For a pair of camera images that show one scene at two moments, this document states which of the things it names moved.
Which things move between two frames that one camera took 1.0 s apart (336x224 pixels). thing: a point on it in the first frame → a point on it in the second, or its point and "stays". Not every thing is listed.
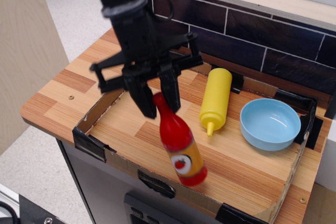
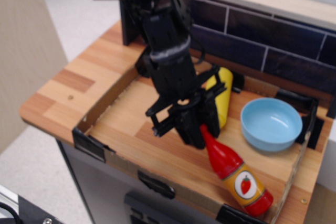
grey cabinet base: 113,194 stays
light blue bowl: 269,124 stays
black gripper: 142,49 → 193,105
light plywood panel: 32,50 stays
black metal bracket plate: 31,213 stays
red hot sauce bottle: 177,137 → 245,188
